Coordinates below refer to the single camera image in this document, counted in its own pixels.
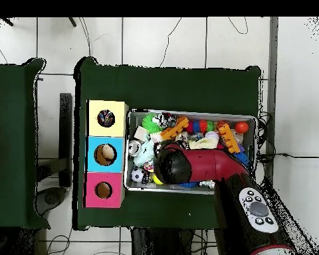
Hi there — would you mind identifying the shallow mesh bin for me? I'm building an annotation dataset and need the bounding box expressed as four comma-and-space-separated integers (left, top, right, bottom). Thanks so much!
123, 108, 258, 197

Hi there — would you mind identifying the wooden box with three holes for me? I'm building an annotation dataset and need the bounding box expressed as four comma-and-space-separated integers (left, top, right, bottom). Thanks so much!
83, 99, 130, 209

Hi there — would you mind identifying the mint green waffle cloth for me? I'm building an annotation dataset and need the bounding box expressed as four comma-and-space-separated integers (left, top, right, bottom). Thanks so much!
133, 139, 156, 167

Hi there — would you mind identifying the green fuzzy ball with eyes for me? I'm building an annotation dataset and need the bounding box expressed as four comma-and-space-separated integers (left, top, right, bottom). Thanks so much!
142, 113, 163, 133

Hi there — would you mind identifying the orange toy brick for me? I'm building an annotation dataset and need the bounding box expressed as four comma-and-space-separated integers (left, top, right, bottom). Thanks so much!
159, 116, 189, 141
216, 123, 241, 154

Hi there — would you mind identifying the crushed black red can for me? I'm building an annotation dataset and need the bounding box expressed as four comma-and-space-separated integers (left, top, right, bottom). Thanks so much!
152, 112, 177, 129

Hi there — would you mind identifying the crushed silver can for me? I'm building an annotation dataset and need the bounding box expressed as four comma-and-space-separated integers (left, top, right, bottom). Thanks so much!
128, 139, 142, 157

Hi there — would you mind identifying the cream waffle cloth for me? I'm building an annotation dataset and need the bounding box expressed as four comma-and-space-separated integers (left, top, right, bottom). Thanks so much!
187, 136, 219, 150

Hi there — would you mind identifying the dark green table cloth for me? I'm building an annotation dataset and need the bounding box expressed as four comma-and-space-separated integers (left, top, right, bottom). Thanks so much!
72, 56, 262, 236
0, 57, 51, 230

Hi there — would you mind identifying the black upright panel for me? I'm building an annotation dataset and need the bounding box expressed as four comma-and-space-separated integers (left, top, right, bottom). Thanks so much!
58, 92, 73, 188

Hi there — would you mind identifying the grey round stand base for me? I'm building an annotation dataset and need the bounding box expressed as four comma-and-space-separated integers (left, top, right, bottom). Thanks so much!
34, 186, 68, 216

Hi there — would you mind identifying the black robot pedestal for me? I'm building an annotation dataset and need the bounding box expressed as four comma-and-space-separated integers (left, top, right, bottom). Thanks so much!
130, 227, 195, 255

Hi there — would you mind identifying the black power cable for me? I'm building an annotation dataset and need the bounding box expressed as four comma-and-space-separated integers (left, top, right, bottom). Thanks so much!
256, 152, 319, 163

